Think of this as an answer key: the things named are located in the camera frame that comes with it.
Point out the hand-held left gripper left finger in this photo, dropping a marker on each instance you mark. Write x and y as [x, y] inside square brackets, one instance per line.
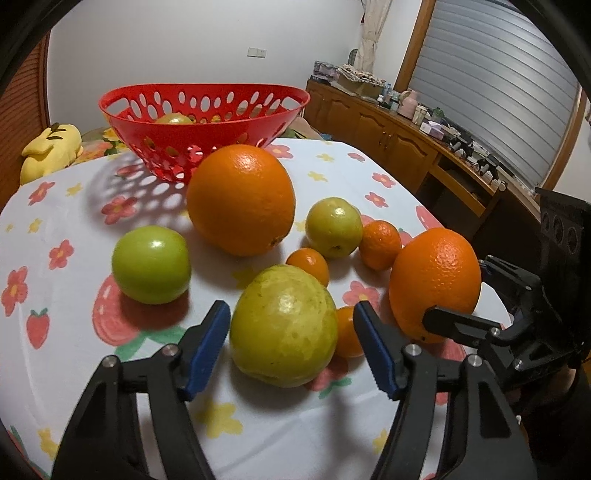
[210, 341]

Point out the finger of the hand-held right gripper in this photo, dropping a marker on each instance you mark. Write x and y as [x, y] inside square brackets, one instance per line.
[508, 277]
[461, 325]

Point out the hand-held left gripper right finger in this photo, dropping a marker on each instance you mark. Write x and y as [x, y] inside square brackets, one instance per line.
[376, 346]

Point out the small tangerine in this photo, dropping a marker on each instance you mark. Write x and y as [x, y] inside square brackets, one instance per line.
[347, 334]
[379, 244]
[309, 263]

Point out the large orange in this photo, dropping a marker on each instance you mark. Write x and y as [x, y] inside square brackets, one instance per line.
[434, 277]
[240, 198]

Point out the large yellow-green guava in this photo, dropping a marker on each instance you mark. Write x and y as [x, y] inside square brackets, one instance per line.
[284, 325]

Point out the green apple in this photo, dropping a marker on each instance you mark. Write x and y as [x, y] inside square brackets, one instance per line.
[151, 264]

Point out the yellow-green apple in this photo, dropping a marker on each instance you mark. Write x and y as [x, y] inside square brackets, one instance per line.
[333, 226]

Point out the red perforated plastic basket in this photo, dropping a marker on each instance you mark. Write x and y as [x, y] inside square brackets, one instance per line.
[138, 131]

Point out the white and purple box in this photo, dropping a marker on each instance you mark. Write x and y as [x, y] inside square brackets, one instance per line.
[433, 129]

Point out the white floral tablecloth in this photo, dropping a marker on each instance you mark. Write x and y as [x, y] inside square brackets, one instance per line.
[64, 221]

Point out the grey window blind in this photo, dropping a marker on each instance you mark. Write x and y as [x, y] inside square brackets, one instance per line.
[494, 78]

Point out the pink jug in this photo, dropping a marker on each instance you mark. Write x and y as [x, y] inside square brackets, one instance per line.
[409, 104]

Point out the wooden cabinet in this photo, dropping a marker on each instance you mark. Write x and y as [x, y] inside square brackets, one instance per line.
[369, 127]

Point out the yellow-green fruit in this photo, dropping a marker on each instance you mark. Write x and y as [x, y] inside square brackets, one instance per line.
[174, 119]

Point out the yellow plush toy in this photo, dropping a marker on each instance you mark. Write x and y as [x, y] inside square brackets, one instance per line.
[48, 150]

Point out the stack of small boxes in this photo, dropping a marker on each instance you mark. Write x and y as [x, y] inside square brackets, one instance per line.
[325, 71]

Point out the beige curtain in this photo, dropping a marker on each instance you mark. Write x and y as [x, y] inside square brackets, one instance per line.
[369, 37]

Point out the wooden louvered door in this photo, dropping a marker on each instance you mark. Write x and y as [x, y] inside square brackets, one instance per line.
[23, 120]

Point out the wooden window frame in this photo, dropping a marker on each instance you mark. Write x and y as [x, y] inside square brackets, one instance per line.
[415, 41]

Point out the white wall switch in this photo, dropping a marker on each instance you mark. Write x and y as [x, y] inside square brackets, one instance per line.
[257, 52]

